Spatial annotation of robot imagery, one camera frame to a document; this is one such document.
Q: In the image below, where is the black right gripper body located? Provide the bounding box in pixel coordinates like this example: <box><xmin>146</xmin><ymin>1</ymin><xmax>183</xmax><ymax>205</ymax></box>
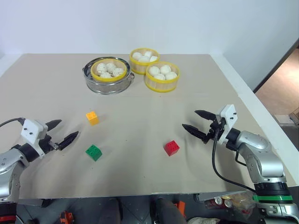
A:
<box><xmin>202</xmin><ymin>115</ymin><xmax>226</xmax><ymax>144</ymax></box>

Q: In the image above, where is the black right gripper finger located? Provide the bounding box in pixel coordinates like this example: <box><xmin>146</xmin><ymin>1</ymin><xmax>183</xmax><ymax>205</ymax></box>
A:
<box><xmin>182</xmin><ymin>124</ymin><xmax>207</xmax><ymax>140</ymax></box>
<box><xmin>194</xmin><ymin>110</ymin><xmax>218</xmax><ymax>121</ymax></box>

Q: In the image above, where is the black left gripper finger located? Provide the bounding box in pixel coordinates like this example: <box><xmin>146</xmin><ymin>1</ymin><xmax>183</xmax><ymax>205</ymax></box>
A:
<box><xmin>45</xmin><ymin>119</ymin><xmax>63</xmax><ymax>132</ymax></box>
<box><xmin>57</xmin><ymin>131</ymin><xmax>80</xmax><ymax>151</ymax></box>

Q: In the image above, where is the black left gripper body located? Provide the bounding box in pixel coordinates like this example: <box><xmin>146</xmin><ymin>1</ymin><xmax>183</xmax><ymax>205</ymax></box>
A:
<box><xmin>39</xmin><ymin>133</ymin><xmax>62</xmax><ymax>154</ymax></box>

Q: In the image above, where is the green toy block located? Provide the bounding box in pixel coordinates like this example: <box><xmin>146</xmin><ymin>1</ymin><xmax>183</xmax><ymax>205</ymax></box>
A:
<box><xmin>85</xmin><ymin>144</ymin><xmax>103</xmax><ymax>162</ymax></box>

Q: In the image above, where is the red toy block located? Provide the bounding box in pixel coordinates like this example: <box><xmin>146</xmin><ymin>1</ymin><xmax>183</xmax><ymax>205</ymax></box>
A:
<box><xmin>164</xmin><ymin>140</ymin><xmax>180</xmax><ymax>157</ymax></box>

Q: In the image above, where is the yellow toy block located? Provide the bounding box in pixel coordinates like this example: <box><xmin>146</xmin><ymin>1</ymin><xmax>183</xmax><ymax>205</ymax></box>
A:
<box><xmin>85</xmin><ymin>111</ymin><xmax>100</xmax><ymax>126</ymax></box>

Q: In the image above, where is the yellow rimmed bamboo steamer basket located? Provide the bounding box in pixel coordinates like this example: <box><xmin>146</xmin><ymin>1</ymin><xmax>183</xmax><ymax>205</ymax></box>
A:
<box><xmin>90</xmin><ymin>58</ymin><xmax>128</xmax><ymax>83</ymax></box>
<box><xmin>129</xmin><ymin>48</ymin><xmax>161</xmax><ymax>76</ymax></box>
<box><xmin>144</xmin><ymin>61</ymin><xmax>181</xmax><ymax>93</ymax></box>

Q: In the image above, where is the beige table cloth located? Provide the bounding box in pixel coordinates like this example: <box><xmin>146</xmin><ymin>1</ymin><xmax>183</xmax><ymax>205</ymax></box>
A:
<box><xmin>0</xmin><ymin>53</ymin><xmax>296</xmax><ymax>200</ymax></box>

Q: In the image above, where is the stainless steel steamer pot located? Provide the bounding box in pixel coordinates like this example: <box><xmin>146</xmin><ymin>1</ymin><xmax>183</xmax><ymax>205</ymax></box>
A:
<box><xmin>82</xmin><ymin>56</ymin><xmax>135</xmax><ymax>95</ymax></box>

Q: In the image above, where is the grey floor device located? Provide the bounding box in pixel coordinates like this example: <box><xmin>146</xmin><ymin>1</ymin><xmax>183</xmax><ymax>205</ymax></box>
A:
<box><xmin>274</xmin><ymin>114</ymin><xmax>293</xmax><ymax>127</ymax></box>

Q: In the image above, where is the yellow snack bag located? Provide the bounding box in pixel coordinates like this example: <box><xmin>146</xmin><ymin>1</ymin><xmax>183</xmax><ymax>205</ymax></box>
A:
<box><xmin>230</xmin><ymin>191</ymin><xmax>256</xmax><ymax>212</ymax></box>

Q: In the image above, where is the orange black device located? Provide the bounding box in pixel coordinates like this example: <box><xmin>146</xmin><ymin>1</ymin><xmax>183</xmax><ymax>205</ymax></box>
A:
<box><xmin>59</xmin><ymin>210</ymin><xmax>74</xmax><ymax>224</ymax></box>
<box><xmin>174</xmin><ymin>200</ymin><xmax>186</xmax><ymax>213</ymax></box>

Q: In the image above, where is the brown cardboard box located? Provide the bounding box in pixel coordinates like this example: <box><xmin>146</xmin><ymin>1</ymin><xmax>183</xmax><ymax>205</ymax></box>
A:
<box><xmin>288</xmin><ymin>109</ymin><xmax>299</xmax><ymax>124</ymax></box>

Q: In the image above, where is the dark rounded shape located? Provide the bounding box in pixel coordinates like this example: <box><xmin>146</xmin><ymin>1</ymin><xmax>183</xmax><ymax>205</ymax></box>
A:
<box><xmin>154</xmin><ymin>197</ymin><xmax>187</xmax><ymax>224</ymax></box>

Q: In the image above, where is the white crumpled cloth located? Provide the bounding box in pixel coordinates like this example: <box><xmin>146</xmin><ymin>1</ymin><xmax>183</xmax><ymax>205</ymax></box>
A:
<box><xmin>187</xmin><ymin>216</ymin><xmax>221</xmax><ymax>224</ymax></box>

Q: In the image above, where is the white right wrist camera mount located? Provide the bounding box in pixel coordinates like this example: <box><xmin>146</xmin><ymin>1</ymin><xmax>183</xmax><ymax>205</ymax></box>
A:
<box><xmin>215</xmin><ymin>104</ymin><xmax>237</xmax><ymax>144</ymax></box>

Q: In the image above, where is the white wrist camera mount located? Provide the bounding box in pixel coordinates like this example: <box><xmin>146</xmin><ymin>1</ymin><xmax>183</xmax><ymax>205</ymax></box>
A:
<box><xmin>20</xmin><ymin>119</ymin><xmax>49</xmax><ymax>157</ymax></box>
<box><xmin>215</xmin><ymin>104</ymin><xmax>237</xmax><ymax>144</ymax></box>

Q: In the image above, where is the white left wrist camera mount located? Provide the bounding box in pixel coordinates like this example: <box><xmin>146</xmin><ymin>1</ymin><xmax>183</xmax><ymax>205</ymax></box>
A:
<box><xmin>20</xmin><ymin>119</ymin><xmax>49</xmax><ymax>157</ymax></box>

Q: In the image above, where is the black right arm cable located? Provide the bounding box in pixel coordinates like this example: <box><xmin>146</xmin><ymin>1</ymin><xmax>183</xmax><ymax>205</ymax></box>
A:
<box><xmin>211</xmin><ymin>127</ymin><xmax>257</xmax><ymax>193</ymax></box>

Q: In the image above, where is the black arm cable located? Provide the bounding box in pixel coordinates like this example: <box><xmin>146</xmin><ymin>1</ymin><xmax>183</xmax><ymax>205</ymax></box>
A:
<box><xmin>211</xmin><ymin>127</ymin><xmax>257</xmax><ymax>193</ymax></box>
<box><xmin>0</xmin><ymin>118</ymin><xmax>25</xmax><ymax>128</ymax></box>

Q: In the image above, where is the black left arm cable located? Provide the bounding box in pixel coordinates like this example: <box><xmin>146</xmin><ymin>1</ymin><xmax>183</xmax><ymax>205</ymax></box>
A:
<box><xmin>0</xmin><ymin>118</ymin><xmax>25</xmax><ymax>128</ymax></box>

